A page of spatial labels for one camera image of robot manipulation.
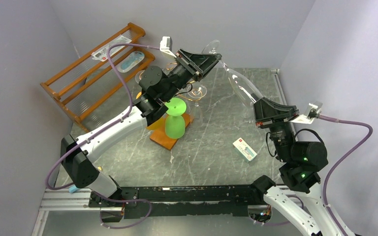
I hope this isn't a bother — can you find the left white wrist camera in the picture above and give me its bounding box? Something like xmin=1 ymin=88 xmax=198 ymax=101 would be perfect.
xmin=159 ymin=36 xmax=177 ymax=59

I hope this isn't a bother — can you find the wooden shelf rack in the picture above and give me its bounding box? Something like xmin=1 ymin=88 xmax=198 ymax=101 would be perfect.
xmin=40 ymin=23 xmax=155 ymax=132

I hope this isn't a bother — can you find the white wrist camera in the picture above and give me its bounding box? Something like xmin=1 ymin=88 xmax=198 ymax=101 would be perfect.
xmin=290 ymin=101 xmax=323 ymax=124
xmin=159 ymin=36 xmax=177 ymax=59

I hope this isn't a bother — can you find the green plastic wine glass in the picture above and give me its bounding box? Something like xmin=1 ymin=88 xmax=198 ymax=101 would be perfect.
xmin=165 ymin=97 xmax=187 ymax=139

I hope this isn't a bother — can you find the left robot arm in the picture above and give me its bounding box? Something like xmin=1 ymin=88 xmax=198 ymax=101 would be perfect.
xmin=60 ymin=49 xmax=222 ymax=207

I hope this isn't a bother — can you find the small white red box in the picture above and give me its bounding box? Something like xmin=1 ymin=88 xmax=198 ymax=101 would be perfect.
xmin=232 ymin=138 xmax=257 ymax=162

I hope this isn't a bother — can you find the clear wine glass front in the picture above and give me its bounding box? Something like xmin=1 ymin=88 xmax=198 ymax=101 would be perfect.
xmin=201 ymin=39 xmax=264 ymax=110

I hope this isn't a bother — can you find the clear wine glass back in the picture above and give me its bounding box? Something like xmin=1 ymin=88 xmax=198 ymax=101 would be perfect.
xmin=134 ymin=70 xmax=145 ymax=84

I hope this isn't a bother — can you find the clear wine glass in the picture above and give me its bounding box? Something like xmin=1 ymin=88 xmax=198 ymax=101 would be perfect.
xmin=201 ymin=39 xmax=264 ymax=110
xmin=188 ymin=82 xmax=207 ymax=107
xmin=134 ymin=70 xmax=145 ymax=84

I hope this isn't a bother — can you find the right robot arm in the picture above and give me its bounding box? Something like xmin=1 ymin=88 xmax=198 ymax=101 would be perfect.
xmin=251 ymin=97 xmax=355 ymax=236

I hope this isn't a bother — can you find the orange plastic wine glass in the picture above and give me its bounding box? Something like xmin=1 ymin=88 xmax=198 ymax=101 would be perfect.
xmin=133 ymin=91 xmax=166 ymax=130

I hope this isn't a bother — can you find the gold wire glass rack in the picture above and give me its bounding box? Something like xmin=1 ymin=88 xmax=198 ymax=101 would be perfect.
xmin=149 ymin=62 xmax=208 ymax=151

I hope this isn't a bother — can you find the white packaged item top shelf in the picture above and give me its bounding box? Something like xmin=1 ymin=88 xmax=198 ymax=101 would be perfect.
xmin=91 ymin=34 xmax=133 ymax=62

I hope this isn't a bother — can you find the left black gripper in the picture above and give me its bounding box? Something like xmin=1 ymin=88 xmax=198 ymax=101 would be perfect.
xmin=164 ymin=51 xmax=224 ymax=104

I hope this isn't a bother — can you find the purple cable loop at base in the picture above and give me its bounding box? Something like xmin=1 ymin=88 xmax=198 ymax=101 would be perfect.
xmin=91 ymin=192 xmax=152 ymax=230

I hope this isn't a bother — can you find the blue white packaged item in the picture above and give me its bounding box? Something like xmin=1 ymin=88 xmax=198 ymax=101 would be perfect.
xmin=116 ymin=51 xmax=145 ymax=73

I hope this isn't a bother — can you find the blue highlighter pen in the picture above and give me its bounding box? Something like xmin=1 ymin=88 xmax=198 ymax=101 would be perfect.
xmin=68 ymin=185 xmax=79 ymax=193

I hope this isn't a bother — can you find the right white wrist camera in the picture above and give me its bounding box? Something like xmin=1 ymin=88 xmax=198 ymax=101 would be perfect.
xmin=290 ymin=101 xmax=323 ymax=124

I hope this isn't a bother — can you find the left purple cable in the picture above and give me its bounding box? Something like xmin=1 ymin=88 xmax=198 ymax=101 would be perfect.
xmin=45 ymin=43 xmax=162 ymax=191

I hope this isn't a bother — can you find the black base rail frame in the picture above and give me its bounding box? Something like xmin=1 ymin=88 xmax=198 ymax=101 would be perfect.
xmin=40 ymin=184 xmax=276 ymax=223

